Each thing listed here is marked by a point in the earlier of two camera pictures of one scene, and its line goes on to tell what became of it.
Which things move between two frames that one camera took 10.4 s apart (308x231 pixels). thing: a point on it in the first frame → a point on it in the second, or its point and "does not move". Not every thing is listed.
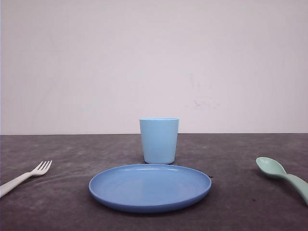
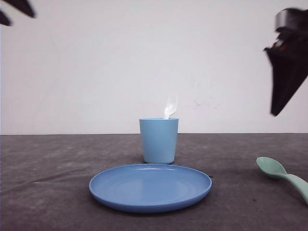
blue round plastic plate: [148, 188] does not move
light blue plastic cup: [159, 139] does not move
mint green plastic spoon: [270, 166] does not move
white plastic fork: [38, 171] → [172, 108]
